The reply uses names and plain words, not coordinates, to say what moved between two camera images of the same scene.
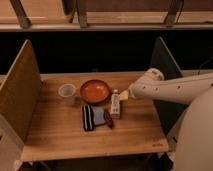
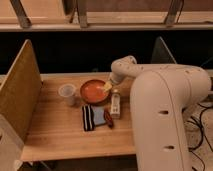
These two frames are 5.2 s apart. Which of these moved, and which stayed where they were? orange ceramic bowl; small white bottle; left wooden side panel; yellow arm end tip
Moved: yellow arm end tip
Stayed: small white bottle; orange ceramic bowl; left wooden side panel
